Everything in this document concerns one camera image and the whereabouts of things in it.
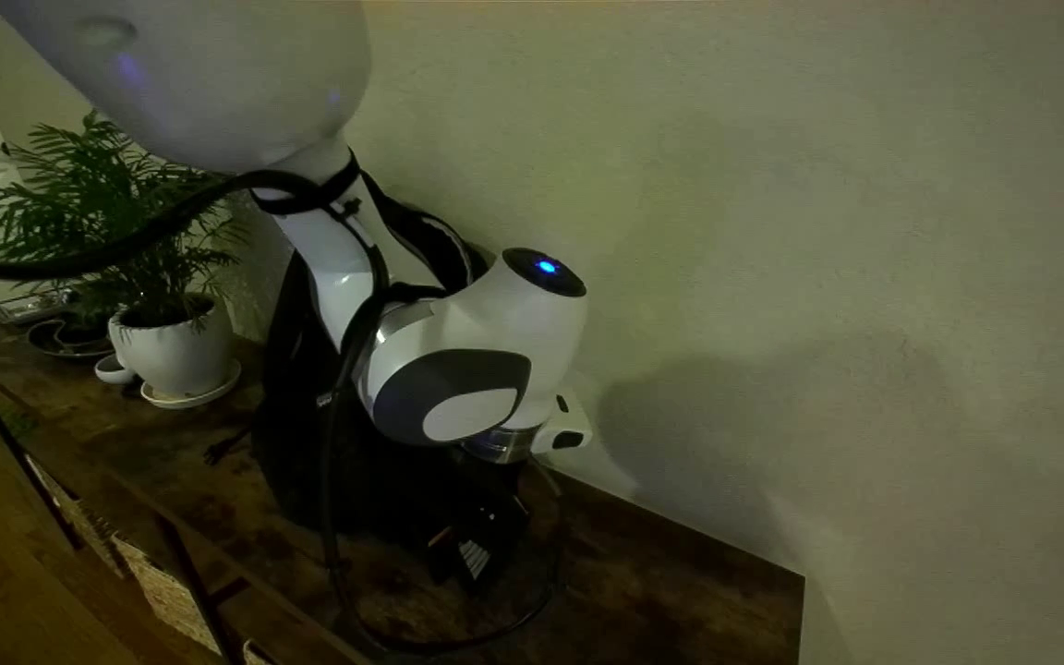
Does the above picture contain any green palm houseplant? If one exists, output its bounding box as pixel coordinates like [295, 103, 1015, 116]
[0, 108, 248, 328]

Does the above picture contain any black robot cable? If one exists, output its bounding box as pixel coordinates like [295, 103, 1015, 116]
[0, 167, 566, 658]

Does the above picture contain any white pot saucer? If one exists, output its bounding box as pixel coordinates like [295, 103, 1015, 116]
[136, 367, 243, 413]

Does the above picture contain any rustic wooden sideboard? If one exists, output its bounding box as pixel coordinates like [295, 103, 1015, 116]
[0, 304, 810, 665]

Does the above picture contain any small white dish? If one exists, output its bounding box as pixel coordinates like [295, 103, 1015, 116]
[92, 350, 141, 387]

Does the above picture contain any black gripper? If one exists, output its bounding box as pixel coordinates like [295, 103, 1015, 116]
[423, 440, 549, 590]

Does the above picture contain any dark round saucer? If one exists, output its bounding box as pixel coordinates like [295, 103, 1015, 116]
[22, 312, 113, 361]

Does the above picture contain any white ceramic plant pot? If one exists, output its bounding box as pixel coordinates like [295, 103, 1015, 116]
[104, 292, 241, 400]

